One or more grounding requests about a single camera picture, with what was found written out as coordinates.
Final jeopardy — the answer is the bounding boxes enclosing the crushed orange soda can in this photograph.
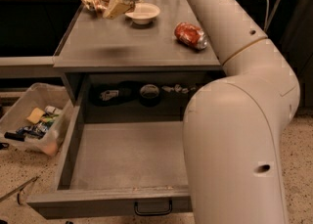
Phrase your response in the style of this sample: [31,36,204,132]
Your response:
[93,0,110,14]

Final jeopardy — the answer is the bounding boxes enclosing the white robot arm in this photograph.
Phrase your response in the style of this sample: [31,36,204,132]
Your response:
[105,0,300,224]

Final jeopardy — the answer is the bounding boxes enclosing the grey counter cabinet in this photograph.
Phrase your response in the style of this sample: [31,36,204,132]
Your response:
[55,0,221,99]

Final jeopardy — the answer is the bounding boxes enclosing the red soda can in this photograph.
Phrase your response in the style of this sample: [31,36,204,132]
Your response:
[174,22,208,50]

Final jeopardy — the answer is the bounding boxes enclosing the grey open drawer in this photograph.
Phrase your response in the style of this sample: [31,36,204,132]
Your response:
[26,72,197,220]

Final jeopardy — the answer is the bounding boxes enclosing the white ceramic bowl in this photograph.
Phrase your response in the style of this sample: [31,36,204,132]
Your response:
[125,3,160,25]

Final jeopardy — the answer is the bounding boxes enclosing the black and white cloth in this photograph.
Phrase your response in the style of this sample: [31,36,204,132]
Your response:
[89,81,141,107]

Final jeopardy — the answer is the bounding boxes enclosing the black tape roll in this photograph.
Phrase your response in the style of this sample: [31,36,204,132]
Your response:
[139,84,160,107]

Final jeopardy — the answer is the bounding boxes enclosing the crumpled white paper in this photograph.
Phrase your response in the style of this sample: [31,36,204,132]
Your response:
[161,84,197,94]

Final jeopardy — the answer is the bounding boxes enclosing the clear plastic bin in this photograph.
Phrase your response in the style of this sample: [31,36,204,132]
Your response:
[0,83,73,157]

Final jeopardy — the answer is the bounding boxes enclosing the yellow sponge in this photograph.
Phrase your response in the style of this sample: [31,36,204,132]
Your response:
[26,108,45,124]

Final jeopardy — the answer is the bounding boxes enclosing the colourful snack wrappers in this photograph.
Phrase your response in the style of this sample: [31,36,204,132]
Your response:
[16,106,63,139]

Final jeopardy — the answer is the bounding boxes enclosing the metal rod on floor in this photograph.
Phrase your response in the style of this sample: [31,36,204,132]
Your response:
[0,176,39,202]

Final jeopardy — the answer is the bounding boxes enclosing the white cable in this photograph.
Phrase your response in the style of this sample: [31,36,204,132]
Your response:
[262,0,272,33]

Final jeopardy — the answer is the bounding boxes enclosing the black handled tool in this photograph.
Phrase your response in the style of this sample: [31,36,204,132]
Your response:
[4,132,25,142]

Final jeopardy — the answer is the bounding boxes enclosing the black drawer handle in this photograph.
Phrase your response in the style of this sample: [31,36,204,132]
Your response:
[134,200,173,217]

